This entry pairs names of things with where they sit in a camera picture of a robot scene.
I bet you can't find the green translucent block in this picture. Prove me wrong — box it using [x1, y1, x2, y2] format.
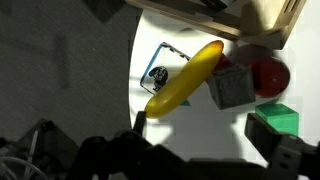
[255, 104, 299, 135]

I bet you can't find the yellow toy banana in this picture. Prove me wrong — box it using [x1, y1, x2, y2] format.
[144, 40, 224, 119]

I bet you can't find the pink block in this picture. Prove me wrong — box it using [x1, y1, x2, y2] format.
[214, 55, 231, 70]

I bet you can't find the round white table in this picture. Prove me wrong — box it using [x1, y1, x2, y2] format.
[129, 11, 320, 165]

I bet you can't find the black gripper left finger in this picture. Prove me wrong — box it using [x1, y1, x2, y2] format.
[133, 111, 146, 135]

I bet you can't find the wooden tray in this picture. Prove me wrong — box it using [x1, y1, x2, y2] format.
[125, 0, 307, 49]

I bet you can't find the grey letter block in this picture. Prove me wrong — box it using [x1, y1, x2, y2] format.
[207, 64, 255, 110]

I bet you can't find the white dog picture block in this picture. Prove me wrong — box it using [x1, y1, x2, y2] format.
[140, 42, 190, 95]

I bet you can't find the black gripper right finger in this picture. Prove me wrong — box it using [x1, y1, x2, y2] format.
[244, 113, 306, 167]

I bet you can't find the red toy tomato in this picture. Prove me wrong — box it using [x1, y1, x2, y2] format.
[249, 58, 290, 98]

